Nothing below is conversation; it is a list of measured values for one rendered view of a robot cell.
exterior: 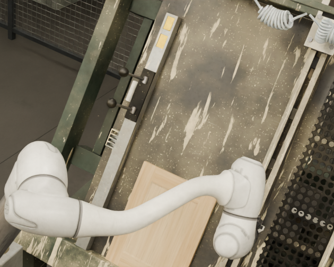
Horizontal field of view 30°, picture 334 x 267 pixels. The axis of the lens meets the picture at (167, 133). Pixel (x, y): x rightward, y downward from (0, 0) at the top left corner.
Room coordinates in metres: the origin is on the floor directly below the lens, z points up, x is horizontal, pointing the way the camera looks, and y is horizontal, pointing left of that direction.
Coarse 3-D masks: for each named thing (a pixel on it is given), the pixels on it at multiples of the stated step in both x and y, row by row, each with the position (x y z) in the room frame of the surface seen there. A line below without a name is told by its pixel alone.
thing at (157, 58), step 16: (176, 16) 2.10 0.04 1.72; (160, 32) 2.07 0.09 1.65; (176, 32) 2.10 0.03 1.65; (160, 48) 2.04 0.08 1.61; (160, 64) 2.01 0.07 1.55; (144, 112) 1.95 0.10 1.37; (128, 128) 1.89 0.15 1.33; (128, 144) 1.86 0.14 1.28; (112, 160) 1.83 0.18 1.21; (112, 176) 1.80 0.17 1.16; (96, 192) 1.77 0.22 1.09; (112, 192) 1.79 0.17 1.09; (80, 240) 1.68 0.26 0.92
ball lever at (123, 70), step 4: (120, 68) 1.92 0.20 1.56; (124, 68) 1.92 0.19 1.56; (120, 72) 1.91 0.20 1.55; (124, 72) 1.91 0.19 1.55; (128, 72) 1.92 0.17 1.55; (124, 76) 1.91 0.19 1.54; (132, 76) 1.94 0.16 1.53; (136, 76) 1.95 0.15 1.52; (144, 76) 1.98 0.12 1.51; (144, 80) 1.96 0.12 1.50
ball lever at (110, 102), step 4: (108, 100) 1.86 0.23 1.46; (112, 100) 1.86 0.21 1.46; (108, 104) 1.85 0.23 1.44; (112, 104) 1.85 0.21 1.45; (116, 104) 1.86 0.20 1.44; (120, 104) 1.89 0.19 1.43; (124, 108) 1.89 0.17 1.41; (128, 108) 1.90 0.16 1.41; (132, 108) 1.91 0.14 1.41; (136, 108) 1.92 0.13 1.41; (132, 112) 1.91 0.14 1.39
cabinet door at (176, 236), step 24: (144, 168) 1.81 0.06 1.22; (144, 192) 1.76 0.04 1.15; (168, 216) 1.69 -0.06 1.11; (192, 216) 1.67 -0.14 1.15; (120, 240) 1.67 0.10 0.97; (144, 240) 1.66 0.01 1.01; (168, 240) 1.64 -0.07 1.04; (192, 240) 1.62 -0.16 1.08; (120, 264) 1.61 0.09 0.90; (144, 264) 1.60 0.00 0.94; (168, 264) 1.59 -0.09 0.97
